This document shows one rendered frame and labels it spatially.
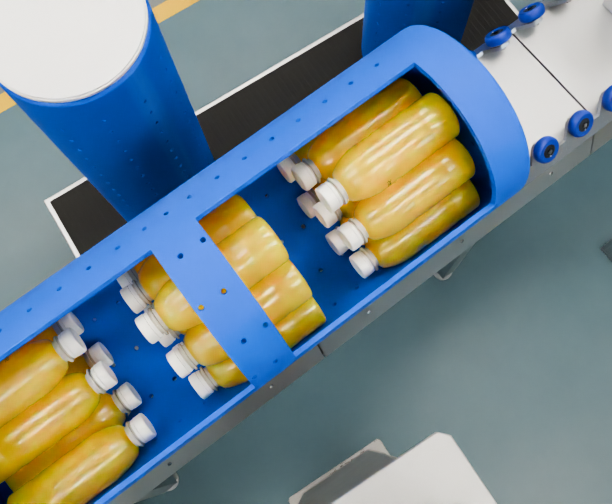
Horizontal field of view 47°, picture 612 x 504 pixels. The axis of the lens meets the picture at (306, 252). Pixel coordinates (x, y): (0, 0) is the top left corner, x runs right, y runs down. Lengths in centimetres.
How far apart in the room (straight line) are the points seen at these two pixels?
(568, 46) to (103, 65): 79
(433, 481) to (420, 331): 121
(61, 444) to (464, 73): 73
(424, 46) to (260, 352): 44
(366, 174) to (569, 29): 59
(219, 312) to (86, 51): 56
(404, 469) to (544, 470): 125
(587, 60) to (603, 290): 101
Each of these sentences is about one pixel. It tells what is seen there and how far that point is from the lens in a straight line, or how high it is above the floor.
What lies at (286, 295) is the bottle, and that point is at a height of 114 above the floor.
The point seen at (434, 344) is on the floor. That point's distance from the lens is 206.
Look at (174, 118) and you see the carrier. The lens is 141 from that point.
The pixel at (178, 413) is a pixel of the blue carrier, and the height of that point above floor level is 99.
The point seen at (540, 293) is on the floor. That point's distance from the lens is 216.
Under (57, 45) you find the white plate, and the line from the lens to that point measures 124.
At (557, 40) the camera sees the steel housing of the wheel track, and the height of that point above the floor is 93.
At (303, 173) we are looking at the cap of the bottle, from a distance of 95.
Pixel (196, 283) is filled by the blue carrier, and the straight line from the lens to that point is 82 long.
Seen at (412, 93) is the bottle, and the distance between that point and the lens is 99.
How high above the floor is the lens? 202
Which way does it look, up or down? 75 degrees down
